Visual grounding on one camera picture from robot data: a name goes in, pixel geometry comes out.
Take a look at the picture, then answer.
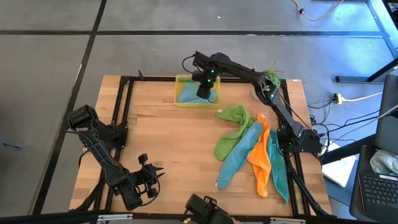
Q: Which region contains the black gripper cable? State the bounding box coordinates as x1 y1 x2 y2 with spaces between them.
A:
136 180 161 207
182 55 195 75

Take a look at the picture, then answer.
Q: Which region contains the black laptop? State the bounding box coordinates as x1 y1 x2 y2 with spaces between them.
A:
348 73 398 223

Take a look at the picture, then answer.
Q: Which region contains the crumpled pale cloth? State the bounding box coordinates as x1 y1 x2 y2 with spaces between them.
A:
369 149 398 177

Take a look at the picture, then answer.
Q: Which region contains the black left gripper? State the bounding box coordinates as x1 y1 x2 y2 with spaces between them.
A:
132 154 165 199

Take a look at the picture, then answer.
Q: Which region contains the yellow translucent plastic bin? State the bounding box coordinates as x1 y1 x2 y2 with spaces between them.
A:
173 73 221 109

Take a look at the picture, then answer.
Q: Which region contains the grey cable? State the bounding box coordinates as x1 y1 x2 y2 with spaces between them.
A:
323 104 398 147

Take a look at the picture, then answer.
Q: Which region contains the tan floor cable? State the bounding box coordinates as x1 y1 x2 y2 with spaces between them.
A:
291 0 345 22

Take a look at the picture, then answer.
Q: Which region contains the black frame bar with brackets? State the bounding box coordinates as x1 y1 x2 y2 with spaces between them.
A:
0 210 361 224

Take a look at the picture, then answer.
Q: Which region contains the white tablet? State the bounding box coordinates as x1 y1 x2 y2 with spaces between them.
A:
322 142 358 188

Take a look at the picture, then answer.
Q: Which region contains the green succulent plant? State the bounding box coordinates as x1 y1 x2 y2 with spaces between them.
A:
262 58 284 90

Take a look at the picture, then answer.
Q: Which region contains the green microfiber towel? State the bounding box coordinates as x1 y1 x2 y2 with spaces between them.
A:
213 105 256 162

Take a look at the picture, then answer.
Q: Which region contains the orange microfiber towel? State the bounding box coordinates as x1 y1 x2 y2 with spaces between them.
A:
247 112 272 198

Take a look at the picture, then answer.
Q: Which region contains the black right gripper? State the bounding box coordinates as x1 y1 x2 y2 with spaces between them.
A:
192 67 219 100

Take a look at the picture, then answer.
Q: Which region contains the white triangle-patterned plant pot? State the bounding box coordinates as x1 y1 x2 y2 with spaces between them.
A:
250 83 265 102

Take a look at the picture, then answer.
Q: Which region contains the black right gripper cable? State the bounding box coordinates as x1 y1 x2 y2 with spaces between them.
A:
182 55 195 75

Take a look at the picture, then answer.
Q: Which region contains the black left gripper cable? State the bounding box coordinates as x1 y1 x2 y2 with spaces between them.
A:
136 180 161 207

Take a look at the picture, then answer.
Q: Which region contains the black aluminium table frame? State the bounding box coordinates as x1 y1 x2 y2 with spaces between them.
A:
70 70 332 217

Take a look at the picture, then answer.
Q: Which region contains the light blue microfiber towel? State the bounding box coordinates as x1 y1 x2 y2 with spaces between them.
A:
216 120 265 190
177 81 218 104

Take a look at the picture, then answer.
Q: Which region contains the black floor cable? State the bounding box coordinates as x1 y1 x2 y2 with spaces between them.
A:
307 99 382 147

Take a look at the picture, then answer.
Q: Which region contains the white power cable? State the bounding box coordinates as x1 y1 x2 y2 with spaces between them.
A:
341 91 384 103

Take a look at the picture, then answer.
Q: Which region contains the black desk leg frame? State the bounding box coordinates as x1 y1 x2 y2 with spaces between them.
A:
335 0 398 84

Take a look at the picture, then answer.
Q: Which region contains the dark teal microfiber towel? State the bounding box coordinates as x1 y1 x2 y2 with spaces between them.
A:
267 129 290 203

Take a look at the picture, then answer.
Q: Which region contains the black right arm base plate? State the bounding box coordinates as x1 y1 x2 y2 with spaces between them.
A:
276 127 323 154

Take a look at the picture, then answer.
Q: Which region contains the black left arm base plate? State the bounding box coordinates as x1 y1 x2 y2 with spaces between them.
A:
93 123 129 150

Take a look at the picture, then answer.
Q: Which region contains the laptop computer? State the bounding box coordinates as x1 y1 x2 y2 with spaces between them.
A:
320 133 398 224

